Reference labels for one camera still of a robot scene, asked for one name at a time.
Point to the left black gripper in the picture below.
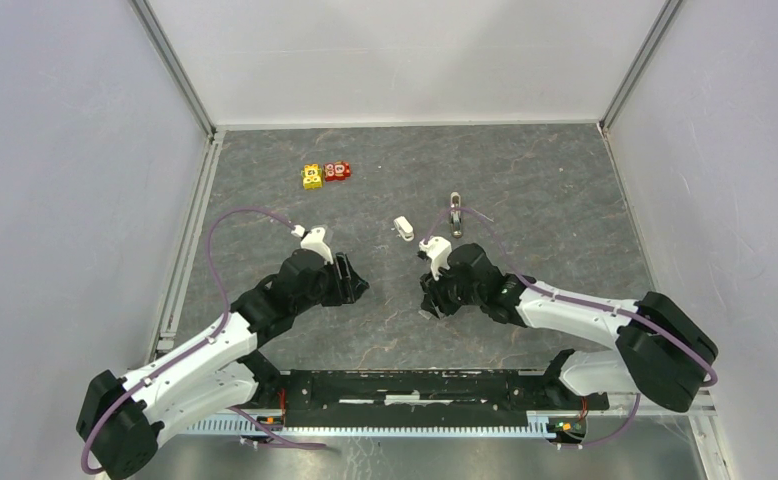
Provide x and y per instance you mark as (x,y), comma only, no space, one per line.
(348,288)

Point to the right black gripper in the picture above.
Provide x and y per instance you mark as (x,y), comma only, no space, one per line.
(433,300)

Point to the brown white stapler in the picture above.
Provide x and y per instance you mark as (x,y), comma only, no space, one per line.
(455,215)

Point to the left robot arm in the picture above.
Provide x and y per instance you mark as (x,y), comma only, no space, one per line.
(125,419)

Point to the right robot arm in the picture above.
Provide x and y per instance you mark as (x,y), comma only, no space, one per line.
(648,346)

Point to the red toy block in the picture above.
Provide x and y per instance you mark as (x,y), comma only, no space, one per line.
(336,171)

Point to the yellow toy block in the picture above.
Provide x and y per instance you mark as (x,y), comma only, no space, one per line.
(312,177)

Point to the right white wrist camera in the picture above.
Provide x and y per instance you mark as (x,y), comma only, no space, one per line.
(436,250)

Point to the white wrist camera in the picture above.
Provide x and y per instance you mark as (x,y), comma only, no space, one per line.
(436,250)
(313,248)

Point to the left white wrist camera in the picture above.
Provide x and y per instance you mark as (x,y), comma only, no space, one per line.
(313,248)

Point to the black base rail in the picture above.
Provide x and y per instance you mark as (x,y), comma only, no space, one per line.
(416,398)

